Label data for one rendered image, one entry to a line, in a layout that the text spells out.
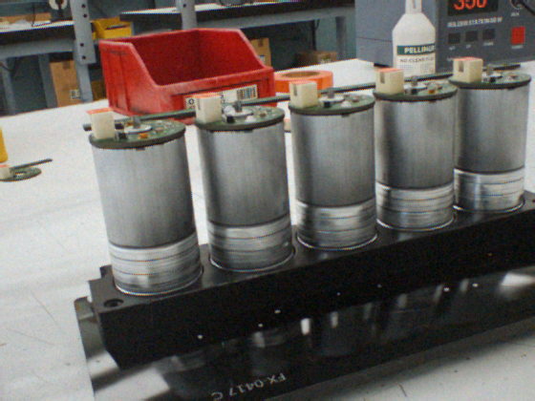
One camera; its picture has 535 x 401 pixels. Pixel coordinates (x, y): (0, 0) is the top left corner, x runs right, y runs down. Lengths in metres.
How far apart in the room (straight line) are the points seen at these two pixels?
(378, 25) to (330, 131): 0.49
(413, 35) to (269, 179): 0.36
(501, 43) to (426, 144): 0.44
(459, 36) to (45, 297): 0.45
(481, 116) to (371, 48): 0.48
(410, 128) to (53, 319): 0.13
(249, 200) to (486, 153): 0.08
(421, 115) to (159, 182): 0.08
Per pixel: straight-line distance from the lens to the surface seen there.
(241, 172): 0.17
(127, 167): 0.16
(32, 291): 0.24
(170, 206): 0.16
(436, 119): 0.19
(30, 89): 4.66
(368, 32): 0.69
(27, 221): 0.31
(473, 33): 0.61
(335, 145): 0.18
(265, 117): 0.17
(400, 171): 0.19
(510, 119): 0.21
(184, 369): 0.16
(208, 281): 0.17
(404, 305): 0.18
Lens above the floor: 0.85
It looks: 20 degrees down
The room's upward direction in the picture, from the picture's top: 5 degrees counter-clockwise
